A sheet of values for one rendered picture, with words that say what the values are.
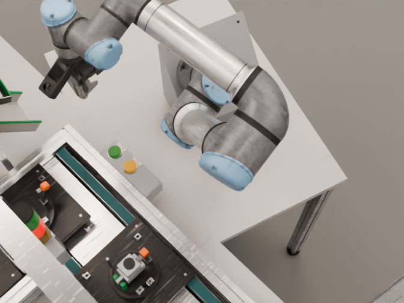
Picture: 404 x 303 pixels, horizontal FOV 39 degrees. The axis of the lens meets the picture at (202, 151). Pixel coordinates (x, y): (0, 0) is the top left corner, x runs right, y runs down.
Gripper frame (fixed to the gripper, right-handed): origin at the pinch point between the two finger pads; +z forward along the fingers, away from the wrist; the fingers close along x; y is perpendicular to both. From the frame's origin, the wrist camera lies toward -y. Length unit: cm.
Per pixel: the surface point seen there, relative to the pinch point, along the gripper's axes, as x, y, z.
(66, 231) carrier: -15.7, -25.1, 26.3
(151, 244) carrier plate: -36.1, -10.9, 26.3
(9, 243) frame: -54, -36, -76
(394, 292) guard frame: -87, -1, -47
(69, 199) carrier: -8.8, -18.2, 26.2
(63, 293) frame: -62, -35, -75
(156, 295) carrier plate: -47, -20, 26
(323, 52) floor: 3, 142, 123
